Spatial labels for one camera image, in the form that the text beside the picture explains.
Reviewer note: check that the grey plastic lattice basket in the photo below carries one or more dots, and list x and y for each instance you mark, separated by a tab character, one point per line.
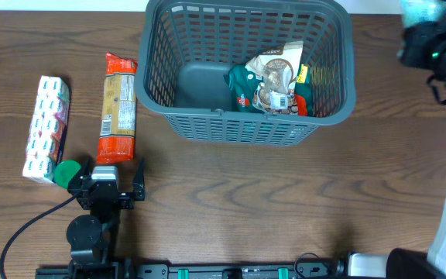
188	47

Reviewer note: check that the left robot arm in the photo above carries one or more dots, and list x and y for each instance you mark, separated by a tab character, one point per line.
92	237

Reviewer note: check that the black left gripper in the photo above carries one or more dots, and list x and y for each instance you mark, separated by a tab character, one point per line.
128	201

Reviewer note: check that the black mounting rail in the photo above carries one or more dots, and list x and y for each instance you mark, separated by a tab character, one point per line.
309	268

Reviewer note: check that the orange biscuit package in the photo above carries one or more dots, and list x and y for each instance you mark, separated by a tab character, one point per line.
117	140

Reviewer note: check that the green lid jar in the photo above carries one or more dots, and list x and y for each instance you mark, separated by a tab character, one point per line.
65	172

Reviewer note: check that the green Nescafe coffee bag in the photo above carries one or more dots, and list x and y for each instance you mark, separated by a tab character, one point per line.
244	86

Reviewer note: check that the white tissue multipack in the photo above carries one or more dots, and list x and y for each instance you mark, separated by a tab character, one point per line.
47	131

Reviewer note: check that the pale green wipes packet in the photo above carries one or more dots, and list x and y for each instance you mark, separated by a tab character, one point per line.
417	11

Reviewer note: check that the beige brown snack pouch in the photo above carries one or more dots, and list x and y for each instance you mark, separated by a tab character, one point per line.
278	68

